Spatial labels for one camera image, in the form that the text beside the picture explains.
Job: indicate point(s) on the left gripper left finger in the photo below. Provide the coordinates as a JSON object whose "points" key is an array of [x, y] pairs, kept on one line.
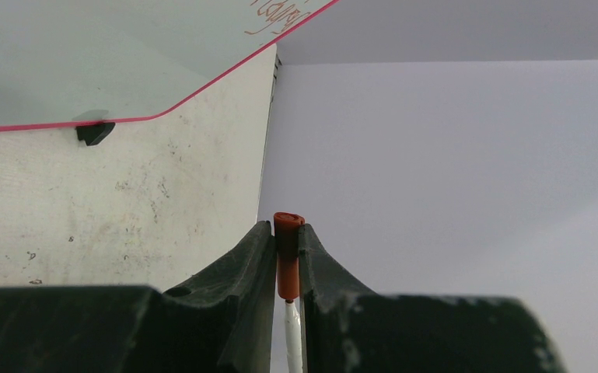
{"points": [[219, 320]]}

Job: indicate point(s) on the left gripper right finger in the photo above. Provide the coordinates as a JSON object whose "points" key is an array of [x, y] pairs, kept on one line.
{"points": [[347, 327]]}

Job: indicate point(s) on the white whiteboard marker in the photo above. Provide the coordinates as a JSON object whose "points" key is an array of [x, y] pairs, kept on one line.
{"points": [[293, 337]]}

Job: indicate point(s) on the red marker cap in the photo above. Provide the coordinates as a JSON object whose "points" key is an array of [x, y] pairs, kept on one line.
{"points": [[286, 230]]}

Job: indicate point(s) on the pink framed whiteboard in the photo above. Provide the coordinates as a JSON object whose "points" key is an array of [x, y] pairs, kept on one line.
{"points": [[83, 63]]}

